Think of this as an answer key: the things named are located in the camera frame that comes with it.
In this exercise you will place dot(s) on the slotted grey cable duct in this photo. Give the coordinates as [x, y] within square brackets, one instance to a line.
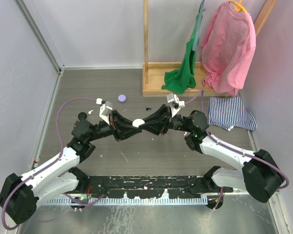
[164, 200]

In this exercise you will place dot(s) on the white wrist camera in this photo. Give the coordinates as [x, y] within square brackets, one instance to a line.
[105, 109]
[175, 104]

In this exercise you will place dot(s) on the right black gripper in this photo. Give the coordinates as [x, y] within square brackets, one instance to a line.
[153, 125]

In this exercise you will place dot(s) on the green cloth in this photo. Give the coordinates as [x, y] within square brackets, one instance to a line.
[178, 80]

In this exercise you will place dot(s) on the blue white striped cloth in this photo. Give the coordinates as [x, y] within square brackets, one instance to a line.
[228, 113]

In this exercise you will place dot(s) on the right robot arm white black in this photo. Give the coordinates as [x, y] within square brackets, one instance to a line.
[254, 172]

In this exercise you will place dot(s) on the blue clothes hanger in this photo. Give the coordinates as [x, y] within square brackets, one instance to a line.
[198, 25]

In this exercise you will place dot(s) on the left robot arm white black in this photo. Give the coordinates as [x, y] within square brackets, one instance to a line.
[21, 195]

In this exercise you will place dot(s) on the aluminium corner frame profile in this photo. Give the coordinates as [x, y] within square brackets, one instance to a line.
[32, 17]

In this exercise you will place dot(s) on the black round earbud case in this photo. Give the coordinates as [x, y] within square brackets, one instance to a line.
[82, 115]

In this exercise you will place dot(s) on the pink t-shirt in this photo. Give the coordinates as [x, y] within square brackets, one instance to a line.
[228, 48]

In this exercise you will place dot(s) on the white earbud charging case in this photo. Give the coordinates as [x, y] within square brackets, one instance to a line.
[138, 122]

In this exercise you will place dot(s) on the orange clothes hanger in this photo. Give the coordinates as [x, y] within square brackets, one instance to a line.
[238, 7]

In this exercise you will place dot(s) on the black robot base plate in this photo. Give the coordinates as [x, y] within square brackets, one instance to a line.
[177, 186]

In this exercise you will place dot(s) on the wooden clothes rack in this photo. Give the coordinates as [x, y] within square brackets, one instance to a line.
[153, 72]

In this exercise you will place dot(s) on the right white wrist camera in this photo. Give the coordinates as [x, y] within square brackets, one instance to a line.
[175, 104]

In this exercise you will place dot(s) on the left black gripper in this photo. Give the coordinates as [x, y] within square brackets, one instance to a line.
[123, 131]

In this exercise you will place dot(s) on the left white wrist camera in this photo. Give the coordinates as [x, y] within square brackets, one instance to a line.
[105, 109]

